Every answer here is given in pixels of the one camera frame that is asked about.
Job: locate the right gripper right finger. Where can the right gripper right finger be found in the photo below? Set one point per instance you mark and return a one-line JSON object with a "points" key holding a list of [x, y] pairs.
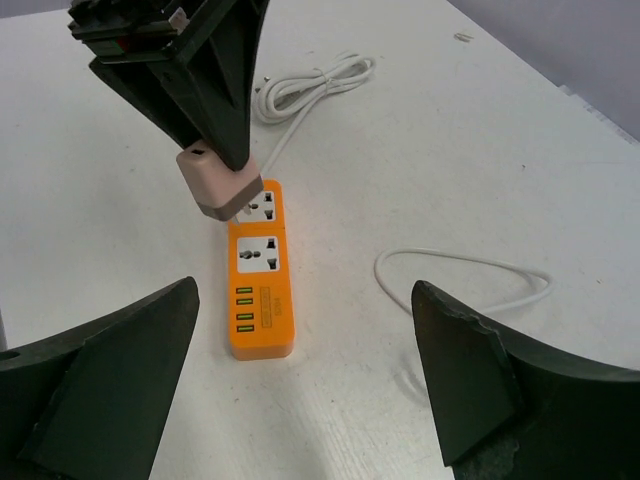
{"points": [[507, 406]]}

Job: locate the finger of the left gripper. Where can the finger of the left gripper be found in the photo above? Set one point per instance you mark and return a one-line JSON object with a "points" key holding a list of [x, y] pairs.
{"points": [[199, 86]]}

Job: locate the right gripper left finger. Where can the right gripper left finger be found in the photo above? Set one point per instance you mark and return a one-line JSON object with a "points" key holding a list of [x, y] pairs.
{"points": [[92, 402]]}

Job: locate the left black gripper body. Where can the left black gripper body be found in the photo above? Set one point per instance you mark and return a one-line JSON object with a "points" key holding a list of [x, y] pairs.
{"points": [[117, 28]]}

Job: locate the rose gold plug adapter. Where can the rose gold plug adapter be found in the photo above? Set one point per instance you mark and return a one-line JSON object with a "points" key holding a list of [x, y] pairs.
{"points": [[219, 192]]}

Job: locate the white multicolour power strip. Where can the white multicolour power strip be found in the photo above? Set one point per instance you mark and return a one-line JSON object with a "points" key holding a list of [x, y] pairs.
{"points": [[498, 285]]}

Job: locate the orange power strip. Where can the orange power strip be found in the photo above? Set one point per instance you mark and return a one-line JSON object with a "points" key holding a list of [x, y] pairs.
{"points": [[261, 315]]}

